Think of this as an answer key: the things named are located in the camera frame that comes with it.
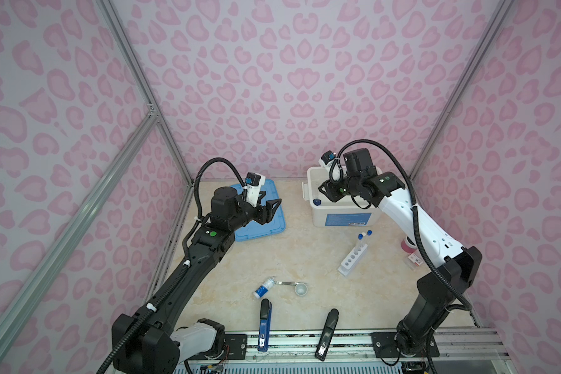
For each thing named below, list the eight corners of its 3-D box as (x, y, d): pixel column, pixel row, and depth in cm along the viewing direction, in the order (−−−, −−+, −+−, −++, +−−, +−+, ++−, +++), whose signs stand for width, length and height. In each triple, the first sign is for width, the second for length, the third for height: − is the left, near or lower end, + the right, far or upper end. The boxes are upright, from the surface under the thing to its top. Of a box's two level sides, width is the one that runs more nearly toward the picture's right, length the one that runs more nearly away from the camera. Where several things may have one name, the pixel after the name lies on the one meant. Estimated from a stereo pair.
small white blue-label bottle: (253, 295, 86) (252, 292, 83) (272, 277, 90) (271, 274, 88) (258, 301, 84) (257, 298, 82) (277, 282, 89) (277, 279, 86)
